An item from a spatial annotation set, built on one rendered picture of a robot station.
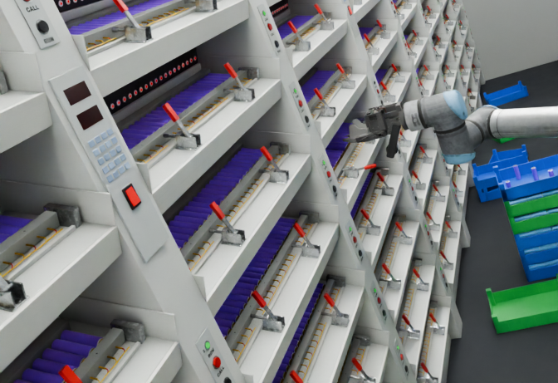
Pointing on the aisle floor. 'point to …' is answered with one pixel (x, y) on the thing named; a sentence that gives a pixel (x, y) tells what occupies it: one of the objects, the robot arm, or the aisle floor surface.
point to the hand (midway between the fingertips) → (348, 139)
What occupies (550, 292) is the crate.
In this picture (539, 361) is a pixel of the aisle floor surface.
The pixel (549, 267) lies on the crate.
